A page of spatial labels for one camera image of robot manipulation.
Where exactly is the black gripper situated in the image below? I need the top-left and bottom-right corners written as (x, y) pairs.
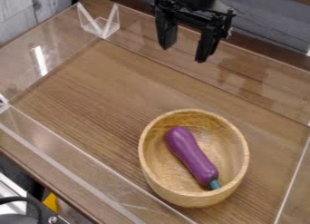
top-left (154, 0), bottom-right (237, 63)

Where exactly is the purple toy eggplant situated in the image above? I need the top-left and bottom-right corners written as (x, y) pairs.
top-left (166, 126), bottom-right (222, 190)

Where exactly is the brown wooden bowl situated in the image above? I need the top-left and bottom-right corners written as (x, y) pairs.
top-left (138, 109), bottom-right (250, 208)

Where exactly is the yellow black device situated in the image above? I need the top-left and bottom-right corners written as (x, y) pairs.
top-left (23, 190), bottom-right (74, 224)

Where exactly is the clear acrylic corner bracket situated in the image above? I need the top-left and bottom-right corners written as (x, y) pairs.
top-left (76, 3), bottom-right (120, 39)

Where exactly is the clear acrylic barrier wall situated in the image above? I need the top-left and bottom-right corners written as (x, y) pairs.
top-left (0, 94), bottom-right (197, 224)

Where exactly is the black cable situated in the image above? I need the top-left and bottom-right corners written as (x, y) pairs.
top-left (0, 196), bottom-right (46, 221)

